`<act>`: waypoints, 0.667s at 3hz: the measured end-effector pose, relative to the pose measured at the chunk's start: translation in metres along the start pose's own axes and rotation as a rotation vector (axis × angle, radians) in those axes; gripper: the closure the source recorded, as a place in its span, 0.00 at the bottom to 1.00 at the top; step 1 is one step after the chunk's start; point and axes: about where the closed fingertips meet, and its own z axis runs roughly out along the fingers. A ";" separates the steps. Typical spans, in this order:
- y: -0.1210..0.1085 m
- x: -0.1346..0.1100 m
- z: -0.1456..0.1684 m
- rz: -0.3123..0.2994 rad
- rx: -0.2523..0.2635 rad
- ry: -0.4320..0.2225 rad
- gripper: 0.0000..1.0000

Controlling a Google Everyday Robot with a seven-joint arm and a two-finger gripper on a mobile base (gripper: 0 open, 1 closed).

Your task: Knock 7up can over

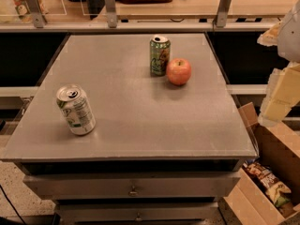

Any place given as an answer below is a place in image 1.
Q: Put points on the right metal bracket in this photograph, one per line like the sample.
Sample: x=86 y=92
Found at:
x=222 y=13

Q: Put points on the colourful snack package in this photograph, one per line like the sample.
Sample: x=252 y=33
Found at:
x=16 y=11

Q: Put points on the grey cabinet drawer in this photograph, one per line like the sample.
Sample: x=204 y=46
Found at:
x=136 y=212
x=132 y=185

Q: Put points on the left metal bracket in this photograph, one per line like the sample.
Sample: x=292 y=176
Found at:
x=38 y=18

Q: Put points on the red apple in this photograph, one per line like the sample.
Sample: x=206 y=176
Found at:
x=178 y=71

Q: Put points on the brown snack bag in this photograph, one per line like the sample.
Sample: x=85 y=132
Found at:
x=260 y=173

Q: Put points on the metal bracket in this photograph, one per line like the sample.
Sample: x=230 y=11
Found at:
x=38 y=18
x=222 y=13
x=111 y=13

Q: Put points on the grey cabinet lower drawer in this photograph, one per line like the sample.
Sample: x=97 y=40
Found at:
x=136 y=212

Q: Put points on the white green 7up can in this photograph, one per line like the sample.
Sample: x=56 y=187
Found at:
x=74 y=105

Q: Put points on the green white snack bag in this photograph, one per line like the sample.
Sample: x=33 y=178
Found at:
x=278 y=194

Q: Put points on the middle metal bracket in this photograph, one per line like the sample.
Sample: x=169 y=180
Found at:
x=111 y=13

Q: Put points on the grey cabinet upper drawer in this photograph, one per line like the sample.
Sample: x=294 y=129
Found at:
x=132 y=185

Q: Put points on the green tea can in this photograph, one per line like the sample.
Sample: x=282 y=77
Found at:
x=160 y=48

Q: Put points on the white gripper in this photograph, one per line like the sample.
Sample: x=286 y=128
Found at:
x=291 y=37

